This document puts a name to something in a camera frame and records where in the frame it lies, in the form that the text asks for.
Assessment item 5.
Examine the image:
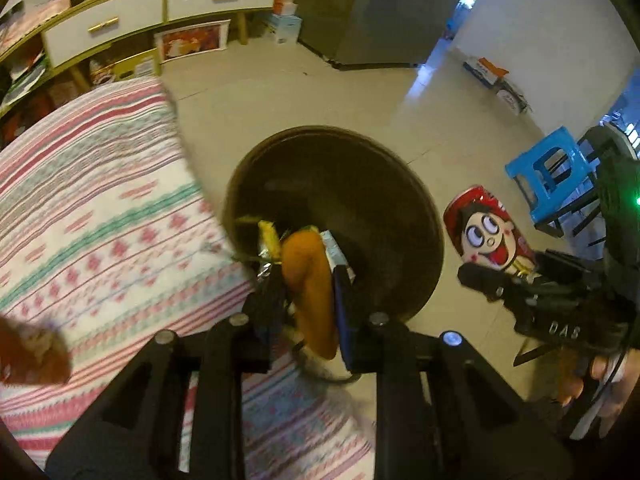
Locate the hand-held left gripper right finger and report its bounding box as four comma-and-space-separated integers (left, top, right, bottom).
332, 264, 576, 480

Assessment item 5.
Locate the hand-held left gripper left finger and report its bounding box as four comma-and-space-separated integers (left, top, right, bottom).
44, 264, 290, 480

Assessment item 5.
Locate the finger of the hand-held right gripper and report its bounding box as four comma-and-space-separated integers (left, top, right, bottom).
534, 249, 603, 288
457, 261, 523, 306

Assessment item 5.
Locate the orange peel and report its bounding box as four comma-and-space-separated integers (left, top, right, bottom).
280, 227, 346, 383

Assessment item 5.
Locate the red cartoon drink can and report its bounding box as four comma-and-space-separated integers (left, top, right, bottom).
442, 185, 538, 277

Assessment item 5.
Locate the silver drink carton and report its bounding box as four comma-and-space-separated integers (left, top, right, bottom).
319, 229, 357, 283

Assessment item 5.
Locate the yellow snack packet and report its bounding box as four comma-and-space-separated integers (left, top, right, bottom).
239, 216, 286, 267

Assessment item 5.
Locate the dark round trash bin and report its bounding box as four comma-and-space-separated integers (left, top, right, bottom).
222, 125, 446, 321

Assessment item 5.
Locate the person's right hand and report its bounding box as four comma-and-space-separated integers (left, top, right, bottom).
555, 350, 640, 436

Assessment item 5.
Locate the blue plastic stool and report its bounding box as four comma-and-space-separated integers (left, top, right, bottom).
504, 126, 598, 226

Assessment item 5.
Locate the white cardboard box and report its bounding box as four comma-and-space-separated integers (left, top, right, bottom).
495, 82, 531, 117
461, 55, 511, 88

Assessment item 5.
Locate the blurred brown object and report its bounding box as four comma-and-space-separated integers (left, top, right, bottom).
0, 316, 72, 386

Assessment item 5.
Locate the red picture box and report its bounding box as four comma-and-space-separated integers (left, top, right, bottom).
154, 20, 231, 63

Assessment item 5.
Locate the light blue cardboard box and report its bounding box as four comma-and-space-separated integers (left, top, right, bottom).
262, 10, 303, 46

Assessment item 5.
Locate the grey refrigerator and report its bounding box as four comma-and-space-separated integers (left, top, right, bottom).
287, 0, 483, 71

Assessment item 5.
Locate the white drawer cabinet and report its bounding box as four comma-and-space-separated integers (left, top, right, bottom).
0, 0, 283, 126

